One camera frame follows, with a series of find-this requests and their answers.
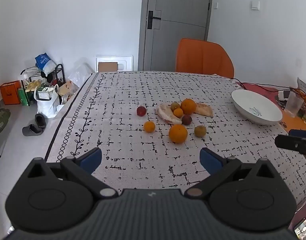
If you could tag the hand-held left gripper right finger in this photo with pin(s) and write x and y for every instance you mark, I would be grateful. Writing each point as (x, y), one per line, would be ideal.
(210, 158)

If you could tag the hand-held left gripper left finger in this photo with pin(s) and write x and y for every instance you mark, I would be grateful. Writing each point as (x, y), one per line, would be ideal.
(91, 158)

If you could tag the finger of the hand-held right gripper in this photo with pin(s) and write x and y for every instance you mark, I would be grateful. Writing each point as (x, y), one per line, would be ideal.
(292, 143)
(301, 133)

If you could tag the green kiwi front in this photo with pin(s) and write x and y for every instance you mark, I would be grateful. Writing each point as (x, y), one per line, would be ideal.
(200, 131)

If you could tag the green kiwi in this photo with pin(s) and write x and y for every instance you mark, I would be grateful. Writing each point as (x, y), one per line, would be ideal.
(200, 131)
(174, 105)

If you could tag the white bowl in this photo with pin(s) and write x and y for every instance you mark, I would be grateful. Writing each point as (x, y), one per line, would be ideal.
(255, 106)

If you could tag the large orange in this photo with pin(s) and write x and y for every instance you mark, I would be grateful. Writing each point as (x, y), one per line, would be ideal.
(188, 106)
(178, 133)

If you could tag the large peeled pomelo piece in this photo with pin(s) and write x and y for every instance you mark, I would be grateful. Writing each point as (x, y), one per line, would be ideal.
(166, 115)

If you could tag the orange paw print mat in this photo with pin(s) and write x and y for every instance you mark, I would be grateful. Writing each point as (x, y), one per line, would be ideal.
(294, 121)

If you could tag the clear plastic cup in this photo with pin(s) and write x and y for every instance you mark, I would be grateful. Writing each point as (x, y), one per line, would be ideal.
(293, 105)

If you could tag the white patterned tablecloth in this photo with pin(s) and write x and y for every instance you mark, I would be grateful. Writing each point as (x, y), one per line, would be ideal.
(130, 152)

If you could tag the white charger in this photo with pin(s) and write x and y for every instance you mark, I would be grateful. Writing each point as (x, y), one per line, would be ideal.
(282, 95)

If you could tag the dark purple plum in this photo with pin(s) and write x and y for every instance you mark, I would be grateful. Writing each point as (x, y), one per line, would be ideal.
(186, 120)

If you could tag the small peeled pomelo piece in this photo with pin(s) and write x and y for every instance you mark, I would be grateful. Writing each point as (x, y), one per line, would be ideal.
(204, 109)

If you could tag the small orange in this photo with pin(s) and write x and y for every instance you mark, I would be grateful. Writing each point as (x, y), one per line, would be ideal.
(178, 113)
(149, 126)

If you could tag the red mat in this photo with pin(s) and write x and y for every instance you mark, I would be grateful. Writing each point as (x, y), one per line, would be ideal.
(260, 88)

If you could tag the grey slipper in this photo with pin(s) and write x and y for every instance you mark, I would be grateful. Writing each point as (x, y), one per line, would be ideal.
(40, 120)
(30, 130)

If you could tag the green kiwi back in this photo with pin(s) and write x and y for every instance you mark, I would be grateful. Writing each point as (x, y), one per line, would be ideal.
(174, 105)

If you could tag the white shopping bag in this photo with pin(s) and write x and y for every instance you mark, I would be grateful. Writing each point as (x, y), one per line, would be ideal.
(47, 107)

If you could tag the red plum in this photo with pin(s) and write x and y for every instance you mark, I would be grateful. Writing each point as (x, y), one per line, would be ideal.
(141, 111)

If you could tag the beige bag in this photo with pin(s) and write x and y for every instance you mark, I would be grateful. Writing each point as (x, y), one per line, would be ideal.
(66, 90)

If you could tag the clear plastic bag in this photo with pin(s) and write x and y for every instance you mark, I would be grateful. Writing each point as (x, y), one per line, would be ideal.
(80, 76)

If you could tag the smartphone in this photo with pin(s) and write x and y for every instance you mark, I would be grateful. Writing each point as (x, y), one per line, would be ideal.
(302, 228)

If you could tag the green paper bag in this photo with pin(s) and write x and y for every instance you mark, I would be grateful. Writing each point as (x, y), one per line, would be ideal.
(23, 97)

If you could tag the black shoe rack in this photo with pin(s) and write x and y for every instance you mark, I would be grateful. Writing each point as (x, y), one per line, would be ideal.
(60, 71)

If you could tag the brown cardboard piece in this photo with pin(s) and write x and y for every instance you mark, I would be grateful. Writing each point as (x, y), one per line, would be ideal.
(107, 67)

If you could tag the pair of yellow sandals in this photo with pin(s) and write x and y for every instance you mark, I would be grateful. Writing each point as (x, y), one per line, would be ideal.
(32, 86)

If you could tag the green rug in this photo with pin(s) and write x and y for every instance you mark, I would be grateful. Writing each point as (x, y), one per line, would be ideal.
(0, 122)

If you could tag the orange chair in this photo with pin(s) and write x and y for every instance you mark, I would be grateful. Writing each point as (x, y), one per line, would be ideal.
(203, 57)

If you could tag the orange paper bag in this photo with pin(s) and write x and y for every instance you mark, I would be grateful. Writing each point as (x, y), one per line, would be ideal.
(9, 93)

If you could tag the blue and white bag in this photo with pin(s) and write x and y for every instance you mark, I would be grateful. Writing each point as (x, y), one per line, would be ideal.
(44, 62)

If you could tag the grey door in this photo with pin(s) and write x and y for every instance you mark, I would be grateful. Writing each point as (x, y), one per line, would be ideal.
(178, 30)

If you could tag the large white wall switch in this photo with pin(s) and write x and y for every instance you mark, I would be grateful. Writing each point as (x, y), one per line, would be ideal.
(255, 5)

